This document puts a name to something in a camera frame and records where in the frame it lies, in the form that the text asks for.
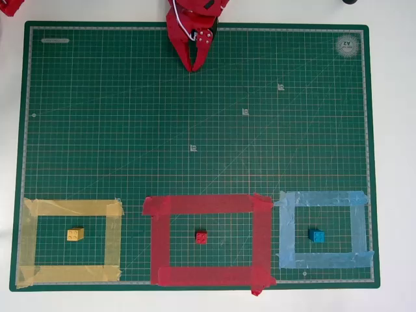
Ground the yellow tape square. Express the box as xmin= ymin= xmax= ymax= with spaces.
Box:
xmin=16 ymin=197 xmax=125 ymax=289

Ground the red tape square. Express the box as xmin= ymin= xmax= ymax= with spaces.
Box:
xmin=142 ymin=192 xmax=277 ymax=296

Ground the blue tape square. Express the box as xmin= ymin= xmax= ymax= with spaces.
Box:
xmin=274 ymin=190 xmax=375 ymax=270

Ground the yellow toy brick cube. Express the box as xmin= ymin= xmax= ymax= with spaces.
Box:
xmin=67 ymin=227 xmax=85 ymax=242

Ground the blue toy brick cube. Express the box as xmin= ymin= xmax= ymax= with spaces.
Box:
xmin=307 ymin=227 xmax=326 ymax=244

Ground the green cutting mat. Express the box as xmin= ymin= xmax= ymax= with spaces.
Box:
xmin=8 ymin=21 xmax=381 ymax=293

